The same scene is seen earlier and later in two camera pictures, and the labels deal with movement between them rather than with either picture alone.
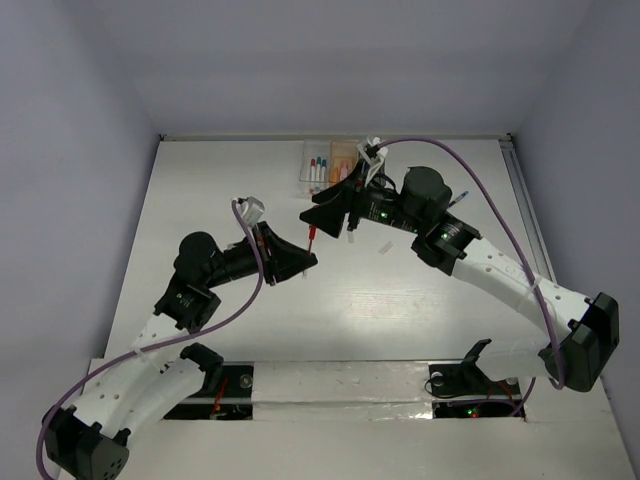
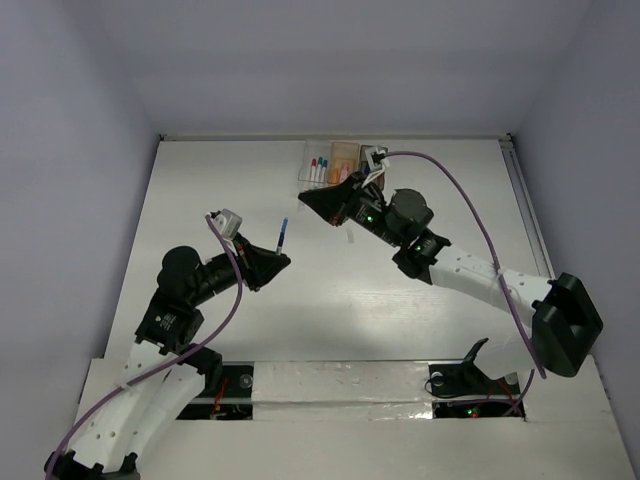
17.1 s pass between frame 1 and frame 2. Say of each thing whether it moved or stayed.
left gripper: moved
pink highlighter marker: stayed
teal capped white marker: stayed
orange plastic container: stayed
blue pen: moved
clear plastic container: stayed
